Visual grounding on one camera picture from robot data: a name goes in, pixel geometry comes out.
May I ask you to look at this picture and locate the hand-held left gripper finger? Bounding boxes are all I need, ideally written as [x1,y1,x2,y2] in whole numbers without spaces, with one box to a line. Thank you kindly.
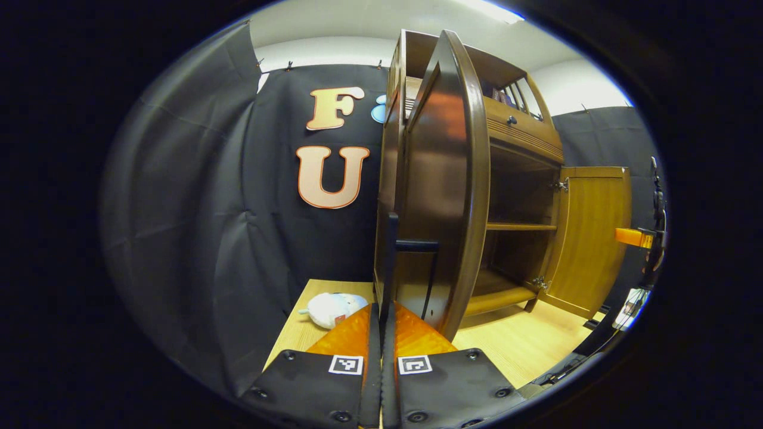
[241,303,383,429]
[381,301,529,429]

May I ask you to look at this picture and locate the wooden shoe cabinet door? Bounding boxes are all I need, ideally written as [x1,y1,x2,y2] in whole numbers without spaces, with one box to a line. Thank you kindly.
[393,30,491,342]
[539,166,632,320]

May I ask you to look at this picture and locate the black door handle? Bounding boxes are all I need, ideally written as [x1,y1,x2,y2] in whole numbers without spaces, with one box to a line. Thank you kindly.
[381,213,441,323]

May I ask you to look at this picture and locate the wooden double-door shoe cabinet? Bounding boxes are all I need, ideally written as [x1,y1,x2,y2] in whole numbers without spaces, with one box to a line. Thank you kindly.
[374,30,632,343]

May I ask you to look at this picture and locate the wooden cabinet drawer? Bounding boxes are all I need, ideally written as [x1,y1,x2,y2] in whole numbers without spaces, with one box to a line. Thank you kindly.
[486,95,565,163]

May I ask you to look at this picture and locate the white plush toy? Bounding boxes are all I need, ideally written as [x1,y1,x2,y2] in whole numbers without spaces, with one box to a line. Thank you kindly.
[298,292,370,330]

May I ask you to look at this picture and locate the black backdrop cloth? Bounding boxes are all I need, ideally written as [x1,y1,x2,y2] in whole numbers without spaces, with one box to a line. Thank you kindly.
[100,21,662,397]

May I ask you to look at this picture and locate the large ceiling light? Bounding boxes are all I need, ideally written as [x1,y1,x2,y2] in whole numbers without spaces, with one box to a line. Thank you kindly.
[464,0,526,25]

